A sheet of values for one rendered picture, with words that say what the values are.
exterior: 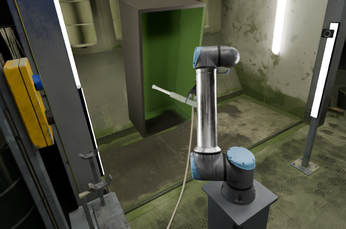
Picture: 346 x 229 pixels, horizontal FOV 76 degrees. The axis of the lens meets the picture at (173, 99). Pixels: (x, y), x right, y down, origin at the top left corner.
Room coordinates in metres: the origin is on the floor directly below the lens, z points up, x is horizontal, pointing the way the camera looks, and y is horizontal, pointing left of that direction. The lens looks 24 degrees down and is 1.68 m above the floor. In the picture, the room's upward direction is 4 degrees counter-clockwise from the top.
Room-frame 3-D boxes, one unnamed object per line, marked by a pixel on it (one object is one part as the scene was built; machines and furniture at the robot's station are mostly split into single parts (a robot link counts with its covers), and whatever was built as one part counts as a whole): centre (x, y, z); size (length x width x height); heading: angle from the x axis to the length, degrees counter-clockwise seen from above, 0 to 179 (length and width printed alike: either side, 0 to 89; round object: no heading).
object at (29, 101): (0.62, 0.43, 1.42); 0.12 x 0.06 x 0.26; 29
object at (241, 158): (0.93, -0.33, 0.83); 0.17 x 0.15 x 0.18; 82
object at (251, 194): (0.93, -0.34, 0.69); 0.19 x 0.19 x 0.10
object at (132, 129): (2.90, -0.05, 0.11); 2.70 x 0.02 x 0.13; 119
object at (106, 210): (0.67, 0.35, 0.95); 0.26 x 0.15 x 0.32; 29
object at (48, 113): (0.63, 0.40, 1.36); 0.05 x 0.02 x 0.05; 29
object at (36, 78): (0.63, 0.40, 1.48); 0.05 x 0.02 x 0.05; 29
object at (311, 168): (1.76, -1.32, 0.01); 0.20 x 0.20 x 0.01; 29
